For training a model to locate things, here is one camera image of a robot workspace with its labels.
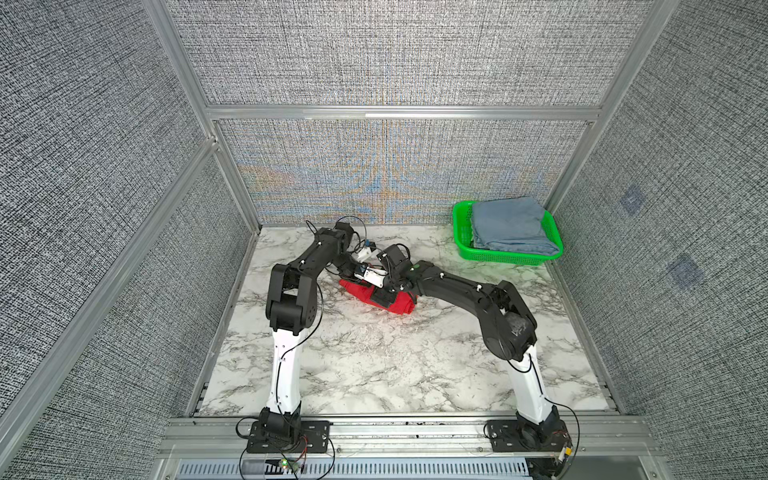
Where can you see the white slotted cable duct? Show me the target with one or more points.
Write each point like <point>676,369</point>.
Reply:
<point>358,468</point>

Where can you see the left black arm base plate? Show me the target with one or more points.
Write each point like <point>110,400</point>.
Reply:
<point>309,436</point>

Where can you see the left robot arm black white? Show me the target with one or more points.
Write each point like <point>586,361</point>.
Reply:
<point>294,308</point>

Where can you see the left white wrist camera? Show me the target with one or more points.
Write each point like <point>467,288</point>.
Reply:
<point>365,251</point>

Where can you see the red long pants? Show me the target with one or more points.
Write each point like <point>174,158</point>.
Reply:
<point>362,291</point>

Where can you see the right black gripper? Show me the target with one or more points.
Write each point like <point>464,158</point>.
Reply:
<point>379,296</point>

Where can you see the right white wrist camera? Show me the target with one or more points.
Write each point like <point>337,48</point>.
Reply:
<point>373,275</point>

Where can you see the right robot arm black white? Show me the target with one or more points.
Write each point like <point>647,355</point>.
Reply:
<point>508,330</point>

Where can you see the folded grey-blue cloth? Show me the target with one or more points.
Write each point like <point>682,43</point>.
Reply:
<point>511,225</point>

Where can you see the green plastic basket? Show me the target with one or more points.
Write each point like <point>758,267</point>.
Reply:
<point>463,238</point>

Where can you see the aluminium cage frame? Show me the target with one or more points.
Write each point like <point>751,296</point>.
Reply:
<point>158,157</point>

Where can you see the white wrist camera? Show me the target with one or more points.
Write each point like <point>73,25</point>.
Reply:
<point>365,251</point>
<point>373,275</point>

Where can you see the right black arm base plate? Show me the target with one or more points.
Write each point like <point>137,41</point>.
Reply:
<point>504,435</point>

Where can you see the aluminium front rail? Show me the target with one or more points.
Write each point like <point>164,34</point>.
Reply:
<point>595,433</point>

